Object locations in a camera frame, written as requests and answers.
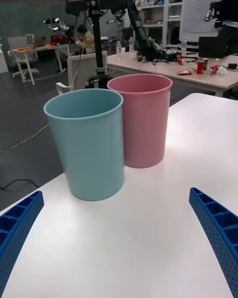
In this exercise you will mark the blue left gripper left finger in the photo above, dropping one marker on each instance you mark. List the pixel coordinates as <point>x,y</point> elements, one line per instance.
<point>17,228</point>

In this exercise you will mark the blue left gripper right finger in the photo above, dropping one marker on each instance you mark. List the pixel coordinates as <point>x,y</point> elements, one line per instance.
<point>220,228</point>

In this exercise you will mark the black robot arm on table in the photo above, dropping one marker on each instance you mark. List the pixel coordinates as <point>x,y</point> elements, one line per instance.
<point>138,27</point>

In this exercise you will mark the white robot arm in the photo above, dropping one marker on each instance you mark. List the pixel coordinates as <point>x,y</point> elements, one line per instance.
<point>58,24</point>

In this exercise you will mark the pale blue plastic bin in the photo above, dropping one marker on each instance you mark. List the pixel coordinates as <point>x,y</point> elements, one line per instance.
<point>89,154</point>

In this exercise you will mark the pink plastic bin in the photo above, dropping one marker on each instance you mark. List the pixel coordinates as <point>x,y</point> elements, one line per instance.
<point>146,129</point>

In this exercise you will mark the white crumpled paper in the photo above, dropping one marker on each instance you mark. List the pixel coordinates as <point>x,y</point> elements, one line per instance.
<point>223,70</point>

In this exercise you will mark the red and white drink can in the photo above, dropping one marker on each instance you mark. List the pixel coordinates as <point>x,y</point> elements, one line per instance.
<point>213,69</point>

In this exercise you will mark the red snack bag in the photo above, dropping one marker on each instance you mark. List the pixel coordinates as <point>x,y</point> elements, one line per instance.
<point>184,72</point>

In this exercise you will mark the beige work table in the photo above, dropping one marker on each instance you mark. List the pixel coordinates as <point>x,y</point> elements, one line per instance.
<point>161,72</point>

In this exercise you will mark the small red drink can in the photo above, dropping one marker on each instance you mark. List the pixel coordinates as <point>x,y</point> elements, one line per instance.
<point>181,61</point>

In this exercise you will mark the white office chair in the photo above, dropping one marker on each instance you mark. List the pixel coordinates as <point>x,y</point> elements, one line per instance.
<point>87,62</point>

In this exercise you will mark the black monitor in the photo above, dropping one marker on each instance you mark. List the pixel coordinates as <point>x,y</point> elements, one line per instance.
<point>213,47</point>

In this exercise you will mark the wooden desk with white legs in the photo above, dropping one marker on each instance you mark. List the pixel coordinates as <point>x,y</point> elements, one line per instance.
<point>37,47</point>

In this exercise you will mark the clear plastic bottle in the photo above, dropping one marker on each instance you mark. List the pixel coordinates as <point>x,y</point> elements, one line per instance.
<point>183,47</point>
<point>131,45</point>
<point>119,47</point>

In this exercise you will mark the red box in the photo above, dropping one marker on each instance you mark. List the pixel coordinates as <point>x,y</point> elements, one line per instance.
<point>59,39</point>

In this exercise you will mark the seated person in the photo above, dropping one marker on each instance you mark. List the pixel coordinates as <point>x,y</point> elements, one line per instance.
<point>86,39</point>

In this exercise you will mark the tall black tripod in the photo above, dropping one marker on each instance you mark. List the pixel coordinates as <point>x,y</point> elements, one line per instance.
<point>98,42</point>

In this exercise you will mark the whiteboard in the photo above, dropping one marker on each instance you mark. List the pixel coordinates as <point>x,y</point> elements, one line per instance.
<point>196,15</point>

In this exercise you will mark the black background robot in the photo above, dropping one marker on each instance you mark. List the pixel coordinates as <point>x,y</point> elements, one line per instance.
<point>230,7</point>

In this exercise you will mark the white shelving unit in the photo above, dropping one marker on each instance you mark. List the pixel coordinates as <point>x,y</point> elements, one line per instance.
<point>173,10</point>

